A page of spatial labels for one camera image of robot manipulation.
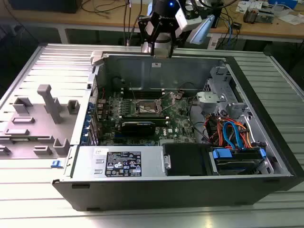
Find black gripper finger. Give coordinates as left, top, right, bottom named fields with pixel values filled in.
left=163, top=20, right=186, bottom=59
left=138, top=14, right=160, bottom=56

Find metal locking lever wire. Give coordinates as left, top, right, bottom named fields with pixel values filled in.
left=130, top=82, right=138, bottom=103
left=161, top=91, right=178, bottom=112

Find CPU socket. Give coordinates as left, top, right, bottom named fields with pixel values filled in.
left=136, top=97, right=164, bottom=115

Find white labelled box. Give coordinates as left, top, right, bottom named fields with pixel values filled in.
left=208, top=33, right=219, bottom=49

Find black tower device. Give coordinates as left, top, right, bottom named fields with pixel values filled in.
left=212, top=0, right=224, bottom=29

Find white printed papers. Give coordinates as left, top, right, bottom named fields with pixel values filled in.
left=237, top=0, right=263, bottom=13

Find copper finned heatsink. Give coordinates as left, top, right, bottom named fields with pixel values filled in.
left=244, top=6, right=259, bottom=24

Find wooden desk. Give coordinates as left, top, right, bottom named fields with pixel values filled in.
left=0, top=0, right=304, bottom=45

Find green motherboard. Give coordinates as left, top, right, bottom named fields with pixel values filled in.
left=95, top=91, right=199, bottom=146

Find grey electronic device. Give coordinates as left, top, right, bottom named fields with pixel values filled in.
left=257, top=8, right=276, bottom=24

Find silver metal drive cage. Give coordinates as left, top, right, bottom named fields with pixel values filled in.
left=196, top=66, right=274, bottom=152

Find large black box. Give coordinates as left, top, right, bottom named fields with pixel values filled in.
left=9, top=0, right=83, bottom=14

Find black graphics card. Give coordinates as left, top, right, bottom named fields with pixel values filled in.
left=120, top=121, right=157, bottom=137

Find clear plastic bag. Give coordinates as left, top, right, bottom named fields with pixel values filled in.
left=270, top=0, right=299, bottom=17

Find white paper sheet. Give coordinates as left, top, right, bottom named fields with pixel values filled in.
left=277, top=14, right=304, bottom=26

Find hard disk in blue carrier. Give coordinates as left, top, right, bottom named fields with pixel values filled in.
left=208, top=146, right=267, bottom=176

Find silver power supply unit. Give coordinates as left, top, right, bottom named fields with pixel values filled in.
left=70, top=145, right=167, bottom=179

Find grey parts rack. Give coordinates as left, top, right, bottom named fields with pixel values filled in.
left=0, top=84, right=81, bottom=160

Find black open PC case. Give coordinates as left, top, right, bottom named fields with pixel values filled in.
left=51, top=48, right=304, bottom=212

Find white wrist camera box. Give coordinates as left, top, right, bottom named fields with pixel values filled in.
left=175, top=7, right=203, bottom=32

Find black looped wire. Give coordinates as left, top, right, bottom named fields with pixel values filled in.
left=177, top=82, right=198, bottom=94

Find blue hanging cable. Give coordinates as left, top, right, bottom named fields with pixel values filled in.
left=227, top=20, right=235, bottom=47

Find silver latch bracket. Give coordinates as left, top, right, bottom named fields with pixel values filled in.
left=196, top=91, right=219, bottom=109

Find thin red wire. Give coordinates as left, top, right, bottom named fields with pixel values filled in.
left=91, top=86, right=105, bottom=102

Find long black wire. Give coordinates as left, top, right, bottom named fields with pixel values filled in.
left=189, top=99, right=211, bottom=144

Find blue flat wire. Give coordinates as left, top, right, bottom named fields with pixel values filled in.
left=222, top=121, right=243, bottom=150

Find orange wire bundle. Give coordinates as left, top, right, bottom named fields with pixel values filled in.
left=237, top=121, right=256, bottom=149

